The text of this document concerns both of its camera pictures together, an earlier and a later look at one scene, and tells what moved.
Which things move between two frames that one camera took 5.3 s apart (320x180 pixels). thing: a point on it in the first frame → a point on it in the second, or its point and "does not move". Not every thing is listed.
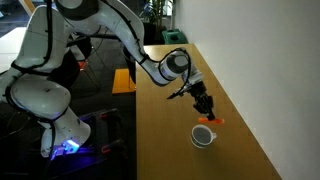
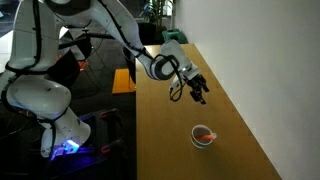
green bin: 174,37 does not move
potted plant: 152,16 does not move
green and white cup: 202,136 does not move
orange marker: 217,121 → 203,137
